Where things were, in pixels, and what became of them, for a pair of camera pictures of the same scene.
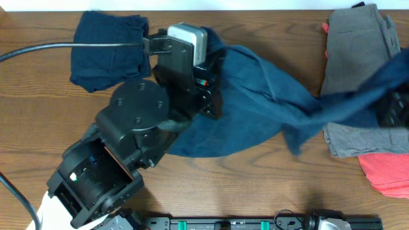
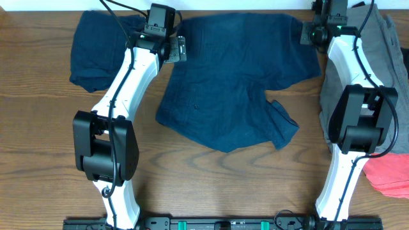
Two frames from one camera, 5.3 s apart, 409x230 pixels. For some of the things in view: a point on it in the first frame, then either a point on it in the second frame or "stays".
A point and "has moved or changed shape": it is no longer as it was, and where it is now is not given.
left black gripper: (208, 87) -> (179, 50)
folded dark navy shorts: (96, 68) stays
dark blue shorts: (259, 103) has moved or changed shape
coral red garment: (387, 174) stays
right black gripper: (390, 112) -> (305, 39)
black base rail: (254, 223) stays
